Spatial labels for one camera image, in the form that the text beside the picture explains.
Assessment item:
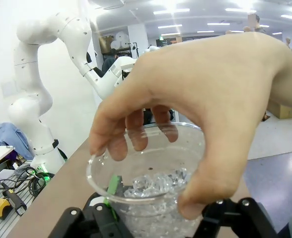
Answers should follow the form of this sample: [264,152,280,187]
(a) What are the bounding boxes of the blue jacket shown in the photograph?
[0,121,34,161]

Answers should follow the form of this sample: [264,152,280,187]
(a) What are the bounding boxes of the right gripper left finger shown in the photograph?
[49,175,134,238]

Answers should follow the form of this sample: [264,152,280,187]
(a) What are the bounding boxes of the person's right forearm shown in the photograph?
[266,49,292,112]

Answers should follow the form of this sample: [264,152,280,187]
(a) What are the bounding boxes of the tall clear iced cup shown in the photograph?
[85,121,206,238]

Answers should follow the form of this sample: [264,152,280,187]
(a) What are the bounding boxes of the black floor cables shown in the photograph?
[0,166,55,199]

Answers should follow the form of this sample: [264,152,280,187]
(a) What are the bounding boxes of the black handheld enabling switch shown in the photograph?
[0,183,27,216]

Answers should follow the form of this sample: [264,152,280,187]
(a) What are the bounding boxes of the person's right hand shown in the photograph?
[89,32,292,220]

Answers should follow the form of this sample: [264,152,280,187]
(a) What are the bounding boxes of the white foam rolls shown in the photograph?
[110,31,129,50]

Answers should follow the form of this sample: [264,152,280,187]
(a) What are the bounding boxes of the small cardboard box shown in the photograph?
[100,36,114,53]

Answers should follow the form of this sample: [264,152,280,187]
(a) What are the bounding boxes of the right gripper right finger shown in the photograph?
[193,197,278,238]

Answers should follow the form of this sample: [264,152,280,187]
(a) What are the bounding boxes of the large cardboard box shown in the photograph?
[267,100,292,119]

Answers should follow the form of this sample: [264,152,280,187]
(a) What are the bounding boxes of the seated person dark clothes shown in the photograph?
[102,48,117,73]

